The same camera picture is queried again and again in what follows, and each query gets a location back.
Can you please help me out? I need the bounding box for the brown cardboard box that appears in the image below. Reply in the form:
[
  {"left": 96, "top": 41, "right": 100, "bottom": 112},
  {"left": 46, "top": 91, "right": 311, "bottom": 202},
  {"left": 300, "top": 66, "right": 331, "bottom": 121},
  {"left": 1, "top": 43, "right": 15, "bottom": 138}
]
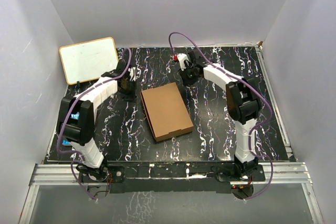
[{"left": 141, "top": 82, "right": 194, "bottom": 142}]

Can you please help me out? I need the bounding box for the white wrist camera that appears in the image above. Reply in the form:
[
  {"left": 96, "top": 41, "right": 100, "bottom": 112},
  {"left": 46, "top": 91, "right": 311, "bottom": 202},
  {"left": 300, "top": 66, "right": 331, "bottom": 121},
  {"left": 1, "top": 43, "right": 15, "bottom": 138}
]
[
  {"left": 129, "top": 67, "right": 137, "bottom": 81},
  {"left": 173, "top": 53, "right": 189, "bottom": 71}
]

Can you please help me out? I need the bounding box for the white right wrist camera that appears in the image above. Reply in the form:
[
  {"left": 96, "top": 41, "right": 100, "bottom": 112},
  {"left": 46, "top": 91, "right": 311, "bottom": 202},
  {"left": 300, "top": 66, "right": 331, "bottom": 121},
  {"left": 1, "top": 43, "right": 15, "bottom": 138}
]
[{"left": 173, "top": 53, "right": 189, "bottom": 71}]

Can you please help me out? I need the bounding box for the small orange-framed whiteboard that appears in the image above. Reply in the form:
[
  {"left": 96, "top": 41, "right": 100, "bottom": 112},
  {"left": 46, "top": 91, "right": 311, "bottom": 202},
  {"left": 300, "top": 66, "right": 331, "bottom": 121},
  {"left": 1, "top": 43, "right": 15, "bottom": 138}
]
[{"left": 59, "top": 37, "right": 119, "bottom": 85}]

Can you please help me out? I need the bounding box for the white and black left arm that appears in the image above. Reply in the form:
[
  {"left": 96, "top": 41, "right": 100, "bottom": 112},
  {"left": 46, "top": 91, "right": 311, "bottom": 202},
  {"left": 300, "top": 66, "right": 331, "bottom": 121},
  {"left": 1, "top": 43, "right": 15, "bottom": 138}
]
[{"left": 56, "top": 60, "right": 136, "bottom": 182}]

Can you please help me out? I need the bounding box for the blue treehouse book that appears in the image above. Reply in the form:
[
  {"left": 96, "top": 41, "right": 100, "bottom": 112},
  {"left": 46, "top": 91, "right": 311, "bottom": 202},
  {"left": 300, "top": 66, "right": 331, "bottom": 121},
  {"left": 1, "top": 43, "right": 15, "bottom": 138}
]
[{"left": 62, "top": 112, "right": 81, "bottom": 146}]

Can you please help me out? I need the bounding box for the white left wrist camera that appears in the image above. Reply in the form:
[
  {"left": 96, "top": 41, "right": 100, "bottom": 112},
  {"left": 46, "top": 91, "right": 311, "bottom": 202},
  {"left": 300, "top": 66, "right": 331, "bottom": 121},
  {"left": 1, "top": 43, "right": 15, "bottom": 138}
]
[{"left": 129, "top": 67, "right": 137, "bottom": 81}]

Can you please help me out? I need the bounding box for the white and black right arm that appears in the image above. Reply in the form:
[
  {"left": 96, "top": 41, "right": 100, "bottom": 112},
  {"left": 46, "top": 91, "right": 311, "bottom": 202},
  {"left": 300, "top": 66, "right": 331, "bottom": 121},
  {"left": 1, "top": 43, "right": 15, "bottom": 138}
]
[{"left": 173, "top": 50, "right": 261, "bottom": 180}]

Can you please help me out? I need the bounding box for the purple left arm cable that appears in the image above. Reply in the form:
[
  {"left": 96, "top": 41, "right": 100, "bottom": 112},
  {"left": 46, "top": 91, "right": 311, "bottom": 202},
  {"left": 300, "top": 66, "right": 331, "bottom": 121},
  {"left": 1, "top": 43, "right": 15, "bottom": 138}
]
[{"left": 56, "top": 47, "right": 132, "bottom": 204}]

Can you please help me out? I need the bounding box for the black mounting base bracket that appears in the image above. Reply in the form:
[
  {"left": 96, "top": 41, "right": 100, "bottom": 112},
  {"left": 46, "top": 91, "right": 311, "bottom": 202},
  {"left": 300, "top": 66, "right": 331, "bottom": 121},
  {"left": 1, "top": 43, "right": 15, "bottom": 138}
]
[{"left": 76, "top": 161, "right": 266, "bottom": 198}]

